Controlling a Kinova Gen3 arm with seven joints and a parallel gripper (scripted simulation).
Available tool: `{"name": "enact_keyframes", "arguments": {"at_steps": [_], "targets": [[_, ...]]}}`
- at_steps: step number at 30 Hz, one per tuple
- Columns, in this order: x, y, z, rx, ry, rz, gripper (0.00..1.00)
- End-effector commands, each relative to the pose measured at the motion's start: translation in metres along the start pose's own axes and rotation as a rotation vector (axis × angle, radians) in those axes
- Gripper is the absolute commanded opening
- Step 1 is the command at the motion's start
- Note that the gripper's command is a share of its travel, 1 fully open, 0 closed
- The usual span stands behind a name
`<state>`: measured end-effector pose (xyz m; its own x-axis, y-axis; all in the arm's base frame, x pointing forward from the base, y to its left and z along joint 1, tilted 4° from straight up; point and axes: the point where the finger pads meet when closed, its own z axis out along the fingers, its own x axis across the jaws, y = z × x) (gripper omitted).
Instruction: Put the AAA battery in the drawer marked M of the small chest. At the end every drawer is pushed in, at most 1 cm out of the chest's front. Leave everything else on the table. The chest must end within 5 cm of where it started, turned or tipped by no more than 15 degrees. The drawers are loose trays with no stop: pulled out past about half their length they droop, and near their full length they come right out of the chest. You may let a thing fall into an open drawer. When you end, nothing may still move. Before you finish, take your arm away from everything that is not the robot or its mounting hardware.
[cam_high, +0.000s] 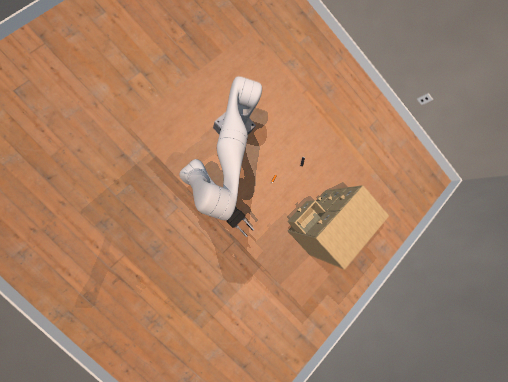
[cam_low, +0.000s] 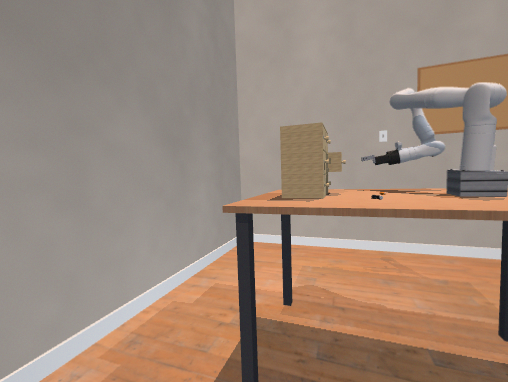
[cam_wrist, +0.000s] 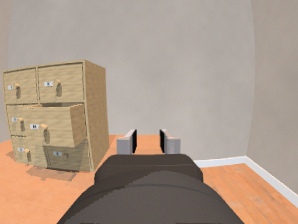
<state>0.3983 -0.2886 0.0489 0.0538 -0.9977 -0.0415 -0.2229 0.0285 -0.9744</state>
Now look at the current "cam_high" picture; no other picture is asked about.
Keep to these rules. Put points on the small wooden chest of drawers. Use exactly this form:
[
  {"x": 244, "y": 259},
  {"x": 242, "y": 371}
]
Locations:
[{"x": 348, "y": 232}]

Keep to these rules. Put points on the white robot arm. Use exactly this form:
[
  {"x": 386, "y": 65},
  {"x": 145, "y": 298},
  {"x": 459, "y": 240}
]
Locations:
[{"x": 211, "y": 199}]

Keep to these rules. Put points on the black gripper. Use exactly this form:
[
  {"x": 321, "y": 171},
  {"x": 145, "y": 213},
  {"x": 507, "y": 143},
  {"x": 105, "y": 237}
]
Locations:
[{"x": 236, "y": 218}]

